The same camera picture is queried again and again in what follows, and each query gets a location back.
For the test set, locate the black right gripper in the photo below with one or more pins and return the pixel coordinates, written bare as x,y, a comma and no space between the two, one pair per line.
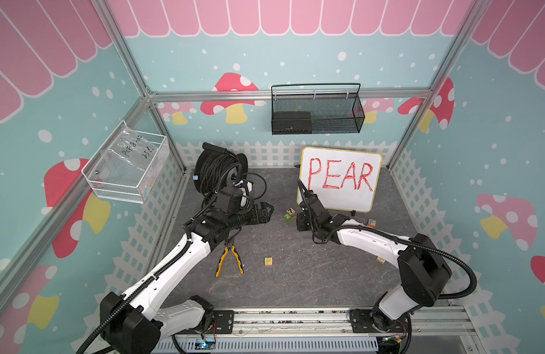
299,220

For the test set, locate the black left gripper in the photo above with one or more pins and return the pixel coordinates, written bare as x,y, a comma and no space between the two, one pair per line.
264,217

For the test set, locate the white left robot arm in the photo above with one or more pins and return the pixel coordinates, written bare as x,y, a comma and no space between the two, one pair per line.
132,322

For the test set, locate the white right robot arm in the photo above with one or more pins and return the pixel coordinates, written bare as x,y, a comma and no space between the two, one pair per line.
424,270

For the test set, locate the whiteboard with red PEAR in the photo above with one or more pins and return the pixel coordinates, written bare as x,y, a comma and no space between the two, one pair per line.
342,179

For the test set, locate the yellow black pliers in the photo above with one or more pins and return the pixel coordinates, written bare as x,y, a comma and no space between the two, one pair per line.
229,255

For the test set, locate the red orange block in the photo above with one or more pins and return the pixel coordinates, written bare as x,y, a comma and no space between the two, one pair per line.
372,223

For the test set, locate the black cable reel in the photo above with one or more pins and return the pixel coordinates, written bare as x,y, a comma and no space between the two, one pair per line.
218,167

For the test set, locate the black wire mesh basket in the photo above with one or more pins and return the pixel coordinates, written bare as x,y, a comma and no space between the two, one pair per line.
323,108

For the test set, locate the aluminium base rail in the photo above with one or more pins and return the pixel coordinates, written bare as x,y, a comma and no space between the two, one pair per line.
442,329

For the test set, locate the clear plastic wall bin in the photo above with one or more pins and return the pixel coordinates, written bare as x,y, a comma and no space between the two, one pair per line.
127,165

